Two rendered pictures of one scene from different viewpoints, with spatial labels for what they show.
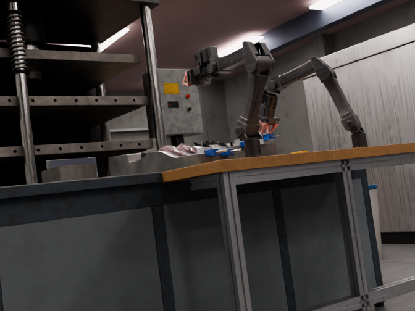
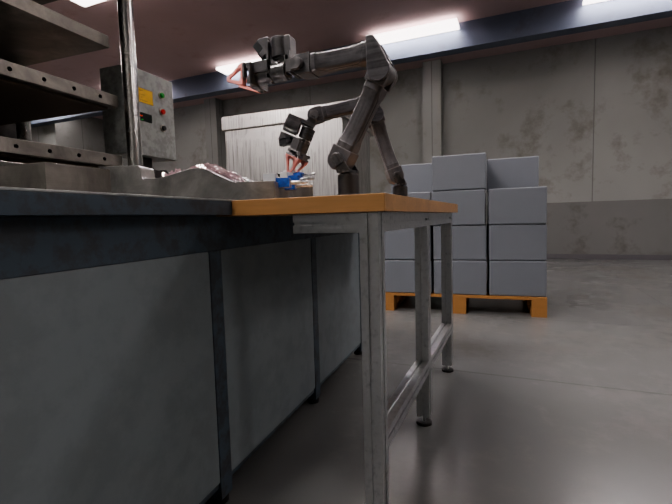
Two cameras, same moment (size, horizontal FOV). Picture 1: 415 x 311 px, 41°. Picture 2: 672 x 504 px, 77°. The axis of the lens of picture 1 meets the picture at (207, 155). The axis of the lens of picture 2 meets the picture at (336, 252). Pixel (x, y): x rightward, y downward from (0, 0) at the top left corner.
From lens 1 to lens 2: 122 cm
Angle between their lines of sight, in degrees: 34
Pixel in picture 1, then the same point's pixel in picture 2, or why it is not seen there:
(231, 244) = (378, 318)
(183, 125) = (155, 146)
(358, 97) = (279, 156)
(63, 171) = (52, 173)
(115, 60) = (74, 30)
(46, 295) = (38, 433)
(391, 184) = not seen: hidden behind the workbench
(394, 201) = not seen: hidden behind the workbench
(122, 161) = (128, 175)
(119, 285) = (164, 382)
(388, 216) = not seen: hidden behind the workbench
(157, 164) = (199, 188)
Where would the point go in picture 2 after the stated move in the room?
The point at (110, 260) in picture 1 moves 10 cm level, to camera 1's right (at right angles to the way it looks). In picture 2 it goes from (153, 342) to (202, 334)
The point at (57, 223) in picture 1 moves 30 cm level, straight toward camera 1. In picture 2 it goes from (66, 278) to (152, 296)
